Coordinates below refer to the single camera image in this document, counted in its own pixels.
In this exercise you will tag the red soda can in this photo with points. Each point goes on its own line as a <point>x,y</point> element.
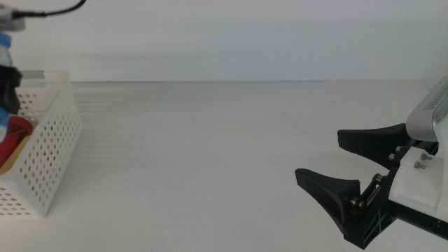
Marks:
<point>17,134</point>

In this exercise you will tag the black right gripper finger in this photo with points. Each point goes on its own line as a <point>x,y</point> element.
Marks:
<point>374,143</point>
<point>332,192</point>

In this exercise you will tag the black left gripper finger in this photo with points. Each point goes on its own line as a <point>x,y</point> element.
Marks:
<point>10,80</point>

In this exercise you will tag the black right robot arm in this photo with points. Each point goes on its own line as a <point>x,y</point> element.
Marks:
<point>423,220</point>

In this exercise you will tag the white perforated plastic basket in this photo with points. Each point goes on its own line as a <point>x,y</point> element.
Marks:
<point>52,147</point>

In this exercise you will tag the yellow tea bottle white cap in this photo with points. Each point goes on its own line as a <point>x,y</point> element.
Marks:
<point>15,159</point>

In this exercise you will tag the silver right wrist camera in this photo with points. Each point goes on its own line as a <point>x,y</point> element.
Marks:
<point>423,119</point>

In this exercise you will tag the clear water bottle blue cap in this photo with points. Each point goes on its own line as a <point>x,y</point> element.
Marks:
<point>3,39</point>

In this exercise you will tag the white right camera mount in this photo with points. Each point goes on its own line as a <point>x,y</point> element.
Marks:
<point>420,182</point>

